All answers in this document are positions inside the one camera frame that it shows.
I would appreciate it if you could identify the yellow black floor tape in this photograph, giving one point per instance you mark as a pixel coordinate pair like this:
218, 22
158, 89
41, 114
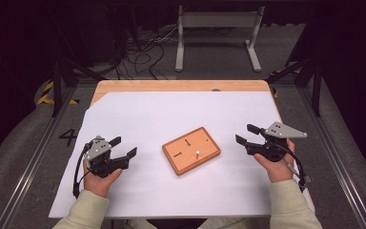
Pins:
46, 95
276, 93

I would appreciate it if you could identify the person's left hand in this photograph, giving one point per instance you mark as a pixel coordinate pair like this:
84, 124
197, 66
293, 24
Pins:
98, 186

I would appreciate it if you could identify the person's right hand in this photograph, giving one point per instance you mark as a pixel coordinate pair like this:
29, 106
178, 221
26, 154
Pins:
278, 170

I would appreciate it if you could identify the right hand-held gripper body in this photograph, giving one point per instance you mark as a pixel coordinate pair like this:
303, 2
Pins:
274, 148

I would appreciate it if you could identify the white paper sheet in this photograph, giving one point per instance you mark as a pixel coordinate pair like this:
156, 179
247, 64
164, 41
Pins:
171, 108

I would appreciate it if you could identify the aluminium floor rail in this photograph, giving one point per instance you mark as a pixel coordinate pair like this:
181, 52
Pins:
35, 162
333, 152

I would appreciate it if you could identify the black metal frame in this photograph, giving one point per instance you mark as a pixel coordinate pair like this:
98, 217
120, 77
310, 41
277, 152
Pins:
56, 92
316, 95

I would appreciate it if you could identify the white metal stand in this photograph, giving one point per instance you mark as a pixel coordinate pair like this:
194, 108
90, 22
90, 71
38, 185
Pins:
219, 19

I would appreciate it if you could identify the wooden tray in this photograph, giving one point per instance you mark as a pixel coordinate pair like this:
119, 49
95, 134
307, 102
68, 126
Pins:
186, 164

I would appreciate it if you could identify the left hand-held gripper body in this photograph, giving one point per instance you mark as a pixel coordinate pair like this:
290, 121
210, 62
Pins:
100, 152

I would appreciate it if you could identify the person's torso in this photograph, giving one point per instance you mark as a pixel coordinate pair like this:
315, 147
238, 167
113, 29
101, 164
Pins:
225, 224

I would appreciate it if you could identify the silver headed screw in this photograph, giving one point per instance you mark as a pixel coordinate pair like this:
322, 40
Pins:
197, 154

